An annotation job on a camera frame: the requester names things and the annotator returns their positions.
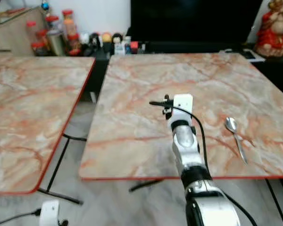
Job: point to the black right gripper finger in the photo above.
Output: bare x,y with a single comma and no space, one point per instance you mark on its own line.
156,103
167,97

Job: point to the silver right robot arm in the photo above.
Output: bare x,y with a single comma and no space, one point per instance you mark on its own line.
188,150

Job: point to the small red container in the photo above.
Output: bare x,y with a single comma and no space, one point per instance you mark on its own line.
134,46

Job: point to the silver metal spoon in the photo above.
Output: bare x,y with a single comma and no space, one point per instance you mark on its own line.
231,124

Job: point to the small blue bottle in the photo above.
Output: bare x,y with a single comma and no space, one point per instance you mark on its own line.
127,45

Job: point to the dark-haired small doll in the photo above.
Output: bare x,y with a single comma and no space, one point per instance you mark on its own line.
117,38

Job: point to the black flat screen television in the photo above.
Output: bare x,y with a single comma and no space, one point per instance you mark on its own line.
195,20

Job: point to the yellow-headed small doll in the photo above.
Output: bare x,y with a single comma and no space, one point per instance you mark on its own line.
106,37

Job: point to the black small figurine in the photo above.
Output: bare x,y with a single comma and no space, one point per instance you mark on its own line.
95,40

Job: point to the white flat device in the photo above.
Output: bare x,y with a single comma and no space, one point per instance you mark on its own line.
252,54

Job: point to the small red jar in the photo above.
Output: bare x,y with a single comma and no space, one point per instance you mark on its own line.
74,47

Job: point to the tall red-lidded orange jar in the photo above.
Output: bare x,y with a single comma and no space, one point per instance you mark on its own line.
69,26

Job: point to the silver metal can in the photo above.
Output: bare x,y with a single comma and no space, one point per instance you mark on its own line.
55,43

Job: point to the red and gold figurine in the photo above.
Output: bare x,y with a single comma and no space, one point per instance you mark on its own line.
273,33

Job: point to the small red-lidded low jar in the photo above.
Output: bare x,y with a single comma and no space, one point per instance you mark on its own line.
38,48

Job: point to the red-lidded clear jar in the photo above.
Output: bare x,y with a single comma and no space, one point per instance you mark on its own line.
52,23

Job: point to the slim red-lidded jar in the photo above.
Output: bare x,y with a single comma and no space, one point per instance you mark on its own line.
31,32

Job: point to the blue round ornament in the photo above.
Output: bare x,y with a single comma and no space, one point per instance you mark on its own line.
45,5

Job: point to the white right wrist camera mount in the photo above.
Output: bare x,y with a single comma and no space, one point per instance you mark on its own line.
182,103

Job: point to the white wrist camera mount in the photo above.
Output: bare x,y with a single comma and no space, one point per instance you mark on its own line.
50,213
182,103

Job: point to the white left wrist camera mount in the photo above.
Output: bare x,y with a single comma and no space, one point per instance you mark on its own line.
50,213

